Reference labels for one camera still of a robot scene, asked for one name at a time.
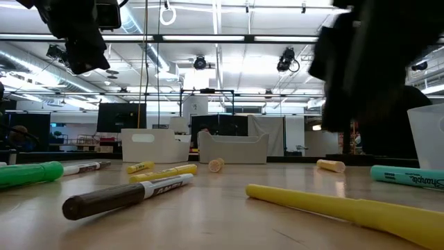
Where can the pale yellow cap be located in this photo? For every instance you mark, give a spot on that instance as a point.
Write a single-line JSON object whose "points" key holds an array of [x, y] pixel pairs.
{"points": [[331, 165]]}

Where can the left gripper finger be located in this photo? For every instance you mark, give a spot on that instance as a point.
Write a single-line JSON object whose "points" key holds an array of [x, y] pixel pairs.
{"points": [[86, 55]]}

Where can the black overhead camera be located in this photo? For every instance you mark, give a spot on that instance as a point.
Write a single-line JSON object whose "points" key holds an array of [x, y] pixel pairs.
{"points": [[200, 63]]}

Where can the black light bar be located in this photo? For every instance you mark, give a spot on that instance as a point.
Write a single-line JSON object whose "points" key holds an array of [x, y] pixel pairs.
{"points": [[249, 39]]}

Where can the slim yellow marker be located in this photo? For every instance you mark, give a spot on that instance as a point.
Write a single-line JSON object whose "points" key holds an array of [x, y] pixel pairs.
{"points": [[138, 167], [163, 173], [329, 205]]}

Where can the green highlighter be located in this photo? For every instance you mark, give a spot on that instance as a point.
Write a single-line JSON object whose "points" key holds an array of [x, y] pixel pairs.
{"points": [[27, 173]]}

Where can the white plastic bin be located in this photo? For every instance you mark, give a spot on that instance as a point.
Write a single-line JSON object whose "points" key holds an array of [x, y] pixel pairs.
{"points": [[156, 152]]}

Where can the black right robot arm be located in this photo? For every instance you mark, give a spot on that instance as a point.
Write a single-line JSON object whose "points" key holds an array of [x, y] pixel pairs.
{"points": [[416, 27]]}

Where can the yellow marker cap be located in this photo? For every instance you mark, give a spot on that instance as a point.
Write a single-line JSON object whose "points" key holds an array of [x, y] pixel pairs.
{"points": [[215, 165]]}

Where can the black ceiling device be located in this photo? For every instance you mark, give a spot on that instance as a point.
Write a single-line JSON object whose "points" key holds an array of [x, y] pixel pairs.
{"points": [[55, 52]]}

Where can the grey curtain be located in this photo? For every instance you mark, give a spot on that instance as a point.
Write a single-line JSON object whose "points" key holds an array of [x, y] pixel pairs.
{"points": [[267, 132]]}

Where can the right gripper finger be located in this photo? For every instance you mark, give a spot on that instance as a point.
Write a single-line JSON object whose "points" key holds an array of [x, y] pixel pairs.
{"points": [[341, 107]]}

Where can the clear plastic bin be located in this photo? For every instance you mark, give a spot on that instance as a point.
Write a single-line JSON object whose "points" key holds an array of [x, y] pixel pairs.
{"points": [[428, 146]]}

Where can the brown and white marker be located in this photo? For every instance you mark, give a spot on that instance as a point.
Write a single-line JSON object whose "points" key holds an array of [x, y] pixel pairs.
{"points": [[83, 168]]}

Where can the silver can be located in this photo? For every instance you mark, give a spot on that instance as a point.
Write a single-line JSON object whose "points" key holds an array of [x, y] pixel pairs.
{"points": [[12, 158]]}

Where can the black and white marker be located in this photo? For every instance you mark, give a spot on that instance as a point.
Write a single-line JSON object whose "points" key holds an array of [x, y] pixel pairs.
{"points": [[111, 196]]}

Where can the black monitor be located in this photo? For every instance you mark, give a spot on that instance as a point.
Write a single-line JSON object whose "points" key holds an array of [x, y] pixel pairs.
{"points": [[118, 118]]}

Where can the black partition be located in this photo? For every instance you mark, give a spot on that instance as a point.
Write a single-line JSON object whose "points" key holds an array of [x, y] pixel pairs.
{"points": [[229, 125]]}

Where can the turquoise highlighter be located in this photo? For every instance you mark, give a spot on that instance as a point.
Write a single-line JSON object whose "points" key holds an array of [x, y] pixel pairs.
{"points": [[406, 176]]}

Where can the silver ceiling duct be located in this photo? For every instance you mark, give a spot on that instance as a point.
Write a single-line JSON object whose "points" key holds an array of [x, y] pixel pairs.
{"points": [[27, 67], [152, 55]]}

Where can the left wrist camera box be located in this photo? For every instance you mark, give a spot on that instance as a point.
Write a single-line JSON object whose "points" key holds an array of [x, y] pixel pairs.
{"points": [[108, 15]]}

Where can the grey plastic bin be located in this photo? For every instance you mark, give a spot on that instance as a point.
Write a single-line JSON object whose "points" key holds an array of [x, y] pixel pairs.
{"points": [[232, 152]]}

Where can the wooden cart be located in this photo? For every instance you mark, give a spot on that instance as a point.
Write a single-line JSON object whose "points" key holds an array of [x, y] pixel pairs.
{"points": [[90, 142]]}

